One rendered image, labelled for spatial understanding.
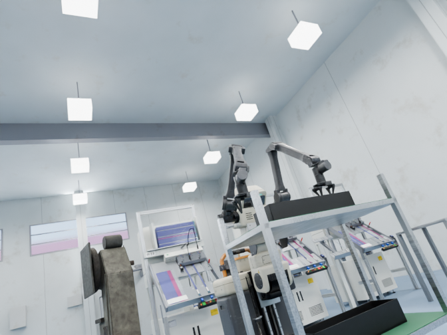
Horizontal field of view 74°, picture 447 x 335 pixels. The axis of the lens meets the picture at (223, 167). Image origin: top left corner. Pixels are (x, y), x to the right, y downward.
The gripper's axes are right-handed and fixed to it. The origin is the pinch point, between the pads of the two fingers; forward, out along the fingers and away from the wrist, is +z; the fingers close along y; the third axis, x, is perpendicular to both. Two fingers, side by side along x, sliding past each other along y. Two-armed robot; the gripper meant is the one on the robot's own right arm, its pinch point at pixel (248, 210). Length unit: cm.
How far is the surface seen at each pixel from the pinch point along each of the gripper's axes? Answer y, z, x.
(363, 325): 34, 66, -13
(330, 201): 45.5, 5.6, -10.7
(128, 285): -7, -4, 620
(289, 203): 18.2, 2.8, -11.2
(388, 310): 53, 65, -12
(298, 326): -9, 53, -27
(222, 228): -9.9, 3.8, 16.6
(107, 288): -52, -10, 612
